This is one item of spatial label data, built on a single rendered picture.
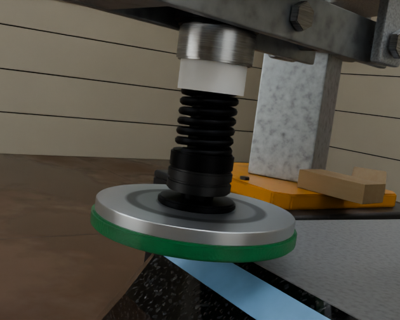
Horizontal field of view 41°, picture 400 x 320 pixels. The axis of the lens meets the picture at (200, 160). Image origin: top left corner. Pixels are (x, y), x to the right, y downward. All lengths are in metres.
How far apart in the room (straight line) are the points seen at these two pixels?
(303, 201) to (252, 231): 0.88
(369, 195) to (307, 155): 0.25
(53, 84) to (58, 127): 0.54
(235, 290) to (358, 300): 0.13
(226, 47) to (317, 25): 0.11
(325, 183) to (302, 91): 0.29
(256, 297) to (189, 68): 0.24
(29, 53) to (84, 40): 0.70
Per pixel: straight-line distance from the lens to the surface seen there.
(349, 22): 0.64
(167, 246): 0.48
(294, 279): 0.57
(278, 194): 1.34
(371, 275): 0.63
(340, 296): 0.55
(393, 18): 0.67
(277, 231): 0.51
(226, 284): 0.60
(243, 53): 0.54
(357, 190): 1.36
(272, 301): 0.55
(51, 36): 6.82
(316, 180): 1.43
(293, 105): 1.55
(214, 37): 0.53
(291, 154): 1.55
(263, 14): 0.53
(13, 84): 6.69
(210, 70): 0.53
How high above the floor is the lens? 1.00
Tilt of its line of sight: 7 degrees down
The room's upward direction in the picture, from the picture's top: 7 degrees clockwise
